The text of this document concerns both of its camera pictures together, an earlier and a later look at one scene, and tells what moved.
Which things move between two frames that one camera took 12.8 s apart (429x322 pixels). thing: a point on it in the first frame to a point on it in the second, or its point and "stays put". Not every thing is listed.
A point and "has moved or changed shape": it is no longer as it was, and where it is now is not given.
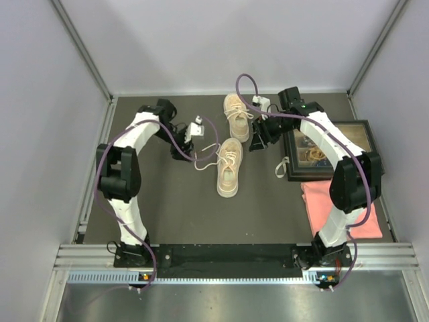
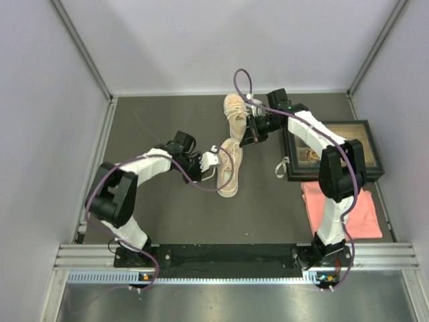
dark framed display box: x=308 y=161 stays put
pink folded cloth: x=318 y=204 stays put
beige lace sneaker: x=229 y=164 stays put
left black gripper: x=188 y=147 to x=198 y=174
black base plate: x=326 y=262 stays put
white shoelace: x=231 y=157 has moved or changed shape
